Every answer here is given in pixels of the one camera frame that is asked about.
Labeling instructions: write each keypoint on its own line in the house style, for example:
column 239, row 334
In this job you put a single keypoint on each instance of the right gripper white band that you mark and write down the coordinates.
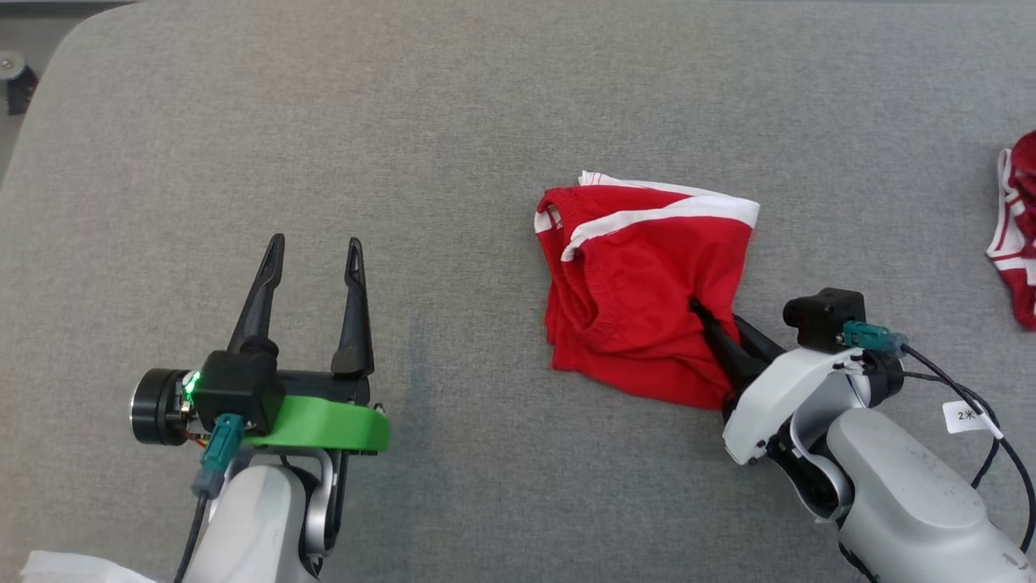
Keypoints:
column 769, row 405

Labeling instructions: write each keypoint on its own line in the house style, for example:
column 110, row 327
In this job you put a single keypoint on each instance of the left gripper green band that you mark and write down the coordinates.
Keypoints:
column 324, row 425

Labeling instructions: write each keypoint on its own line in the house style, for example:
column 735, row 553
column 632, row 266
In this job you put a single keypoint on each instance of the red shorts with white trim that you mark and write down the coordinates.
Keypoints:
column 639, row 283

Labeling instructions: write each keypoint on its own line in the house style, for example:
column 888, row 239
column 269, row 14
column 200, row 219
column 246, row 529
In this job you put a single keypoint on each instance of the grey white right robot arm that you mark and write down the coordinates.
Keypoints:
column 906, row 502

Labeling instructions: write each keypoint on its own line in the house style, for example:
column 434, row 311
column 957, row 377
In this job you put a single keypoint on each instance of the folded red white striped garment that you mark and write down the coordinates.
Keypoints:
column 1021, row 243

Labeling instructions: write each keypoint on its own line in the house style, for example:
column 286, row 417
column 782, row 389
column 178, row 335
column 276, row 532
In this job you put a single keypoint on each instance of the grey fabric sofa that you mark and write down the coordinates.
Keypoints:
column 486, row 97

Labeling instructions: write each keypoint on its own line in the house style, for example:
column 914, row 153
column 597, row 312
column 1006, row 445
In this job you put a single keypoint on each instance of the black metal floor fixture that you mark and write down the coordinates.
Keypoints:
column 20, row 85

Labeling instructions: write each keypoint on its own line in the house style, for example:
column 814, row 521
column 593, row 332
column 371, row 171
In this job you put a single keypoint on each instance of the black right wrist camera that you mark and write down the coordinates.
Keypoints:
column 821, row 316

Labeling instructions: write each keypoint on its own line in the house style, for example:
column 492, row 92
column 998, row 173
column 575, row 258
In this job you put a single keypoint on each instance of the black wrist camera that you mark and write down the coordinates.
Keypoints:
column 821, row 316
column 239, row 389

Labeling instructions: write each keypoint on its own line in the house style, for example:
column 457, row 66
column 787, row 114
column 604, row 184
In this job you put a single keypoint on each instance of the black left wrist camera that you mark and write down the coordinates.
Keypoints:
column 239, row 389

